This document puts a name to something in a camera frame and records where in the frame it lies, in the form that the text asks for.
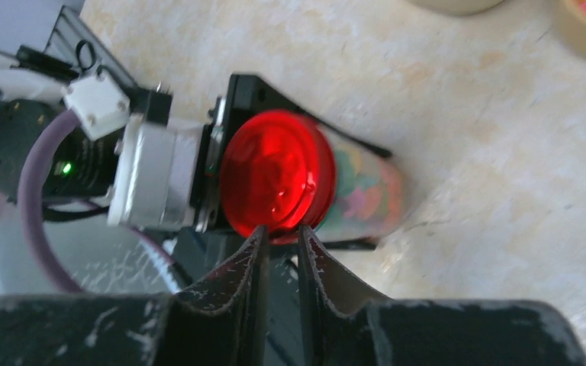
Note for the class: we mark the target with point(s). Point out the clear plastic jar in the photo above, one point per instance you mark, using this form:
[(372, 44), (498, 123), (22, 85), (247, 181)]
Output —
[(368, 202)]

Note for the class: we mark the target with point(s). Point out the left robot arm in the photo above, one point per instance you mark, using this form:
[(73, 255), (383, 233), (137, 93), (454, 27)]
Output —
[(82, 139)]

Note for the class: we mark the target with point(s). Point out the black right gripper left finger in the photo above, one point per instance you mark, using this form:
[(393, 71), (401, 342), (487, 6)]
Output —
[(218, 320)]

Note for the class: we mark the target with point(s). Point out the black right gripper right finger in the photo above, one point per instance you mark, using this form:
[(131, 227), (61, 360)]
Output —
[(345, 321)]

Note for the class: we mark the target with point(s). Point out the beige tray opaque candies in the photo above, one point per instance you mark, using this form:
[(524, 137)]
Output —
[(456, 7)]

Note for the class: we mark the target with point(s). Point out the red jar lid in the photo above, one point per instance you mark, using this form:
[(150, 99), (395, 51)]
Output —
[(278, 171)]

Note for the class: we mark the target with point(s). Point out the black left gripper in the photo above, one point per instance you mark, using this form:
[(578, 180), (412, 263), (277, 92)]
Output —
[(247, 96)]

